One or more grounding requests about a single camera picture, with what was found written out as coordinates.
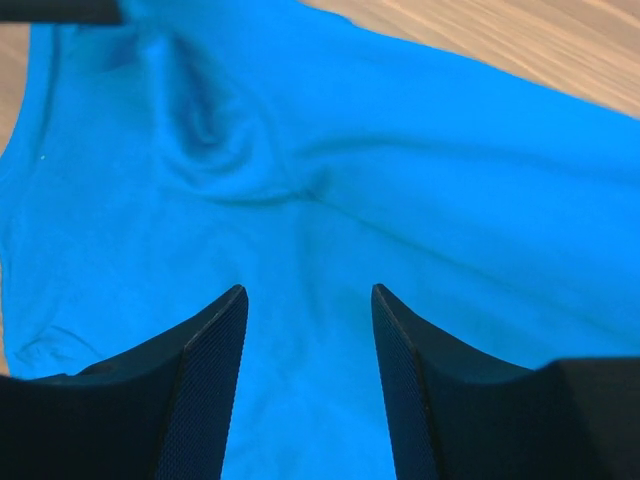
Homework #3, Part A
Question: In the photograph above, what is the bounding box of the blue t shirt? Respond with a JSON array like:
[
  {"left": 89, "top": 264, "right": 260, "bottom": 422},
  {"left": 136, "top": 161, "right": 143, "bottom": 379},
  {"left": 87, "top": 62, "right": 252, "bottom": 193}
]
[{"left": 1, "top": 1, "right": 639, "bottom": 479}]

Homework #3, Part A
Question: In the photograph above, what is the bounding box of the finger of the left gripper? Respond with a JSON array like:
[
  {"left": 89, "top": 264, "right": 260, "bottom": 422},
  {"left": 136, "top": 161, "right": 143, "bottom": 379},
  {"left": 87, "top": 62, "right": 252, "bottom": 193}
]
[{"left": 0, "top": 0, "right": 122, "bottom": 24}]

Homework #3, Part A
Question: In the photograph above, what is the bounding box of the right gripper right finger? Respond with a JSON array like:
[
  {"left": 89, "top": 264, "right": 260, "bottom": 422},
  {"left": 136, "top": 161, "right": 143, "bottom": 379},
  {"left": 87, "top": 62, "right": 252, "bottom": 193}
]
[{"left": 371, "top": 284, "right": 639, "bottom": 479}]

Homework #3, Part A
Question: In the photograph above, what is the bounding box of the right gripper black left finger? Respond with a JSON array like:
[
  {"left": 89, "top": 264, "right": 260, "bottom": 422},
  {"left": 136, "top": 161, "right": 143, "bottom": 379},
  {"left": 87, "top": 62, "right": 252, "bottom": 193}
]
[{"left": 1, "top": 286, "right": 248, "bottom": 480}]

